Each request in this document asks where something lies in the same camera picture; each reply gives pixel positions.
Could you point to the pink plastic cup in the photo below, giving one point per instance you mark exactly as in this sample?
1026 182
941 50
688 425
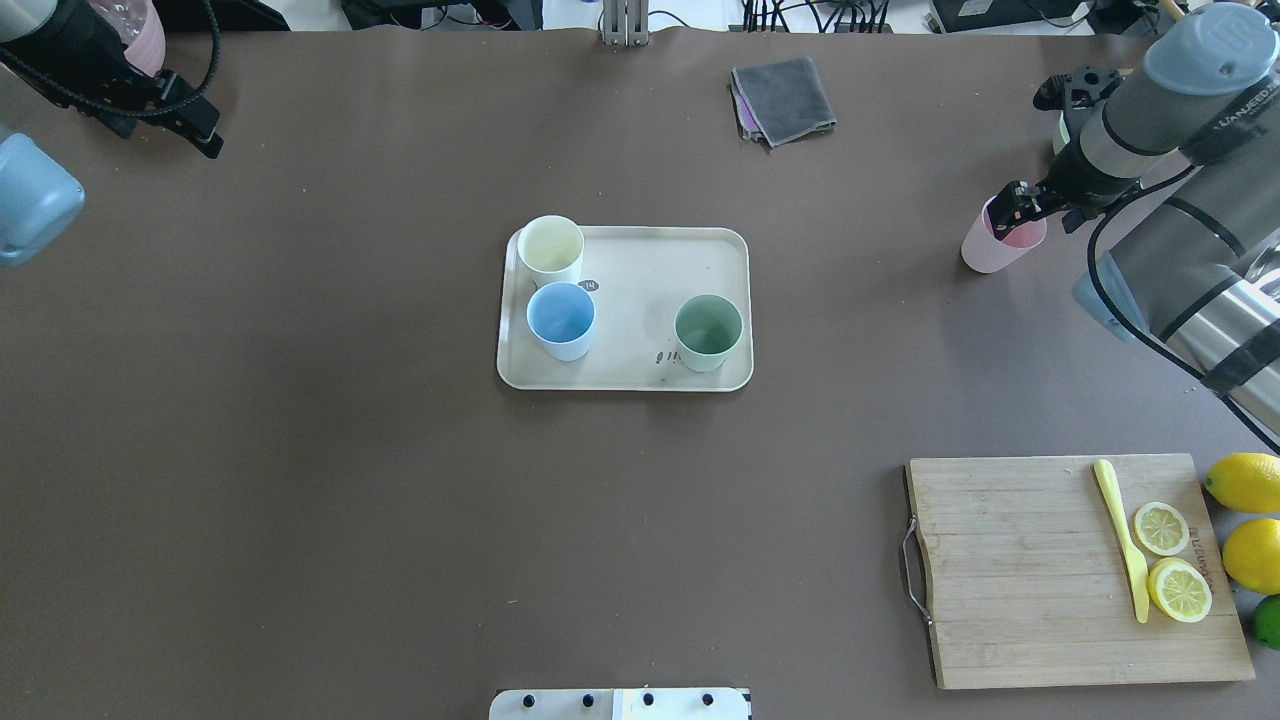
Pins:
984 253

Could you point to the green lime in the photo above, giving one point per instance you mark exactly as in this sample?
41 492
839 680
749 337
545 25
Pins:
1265 622

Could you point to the purple cloth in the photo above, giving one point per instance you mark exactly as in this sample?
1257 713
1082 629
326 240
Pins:
748 127

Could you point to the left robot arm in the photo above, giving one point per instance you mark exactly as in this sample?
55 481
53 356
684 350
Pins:
39 198

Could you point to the green bowl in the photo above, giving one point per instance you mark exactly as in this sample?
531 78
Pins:
1061 135

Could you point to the lower whole yellow lemon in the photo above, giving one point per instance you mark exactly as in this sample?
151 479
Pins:
1245 482

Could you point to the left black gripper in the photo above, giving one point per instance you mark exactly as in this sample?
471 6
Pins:
172 103

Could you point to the wooden cutting board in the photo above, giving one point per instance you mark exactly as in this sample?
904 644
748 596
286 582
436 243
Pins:
1024 584

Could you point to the lower lemon slice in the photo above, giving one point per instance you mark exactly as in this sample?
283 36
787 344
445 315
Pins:
1179 590

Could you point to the yellow plastic knife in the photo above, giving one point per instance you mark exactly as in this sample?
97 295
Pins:
1135 563

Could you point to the green plastic cup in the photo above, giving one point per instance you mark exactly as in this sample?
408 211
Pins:
707 328

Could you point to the metal camera post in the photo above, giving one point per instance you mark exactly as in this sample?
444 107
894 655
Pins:
625 23

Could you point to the lemon slice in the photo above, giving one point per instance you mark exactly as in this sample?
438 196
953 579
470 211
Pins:
1179 590
1161 529

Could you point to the upper lemon slice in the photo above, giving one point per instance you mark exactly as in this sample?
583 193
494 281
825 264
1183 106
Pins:
1161 529

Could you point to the grey folded cloth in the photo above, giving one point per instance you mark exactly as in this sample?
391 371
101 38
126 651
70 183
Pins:
787 99

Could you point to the pink bowl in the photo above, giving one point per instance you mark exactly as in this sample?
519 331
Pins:
141 31

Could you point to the beige rabbit tray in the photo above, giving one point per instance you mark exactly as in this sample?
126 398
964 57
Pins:
638 277

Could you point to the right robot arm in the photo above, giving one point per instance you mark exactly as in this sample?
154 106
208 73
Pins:
1176 163

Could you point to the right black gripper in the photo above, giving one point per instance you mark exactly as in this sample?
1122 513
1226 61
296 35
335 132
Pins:
1063 186

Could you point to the upper whole yellow lemon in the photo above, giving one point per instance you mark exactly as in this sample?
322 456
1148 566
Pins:
1250 555

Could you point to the cream plastic cup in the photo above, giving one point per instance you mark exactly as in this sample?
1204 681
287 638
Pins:
551 248

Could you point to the light blue plastic cup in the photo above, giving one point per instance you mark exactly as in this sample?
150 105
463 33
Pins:
561 316

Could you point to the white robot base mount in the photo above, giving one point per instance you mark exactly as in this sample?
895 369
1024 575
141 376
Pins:
623 703

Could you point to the whole yellow lemon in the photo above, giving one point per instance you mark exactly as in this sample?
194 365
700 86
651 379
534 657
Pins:
1250 555
1245 482

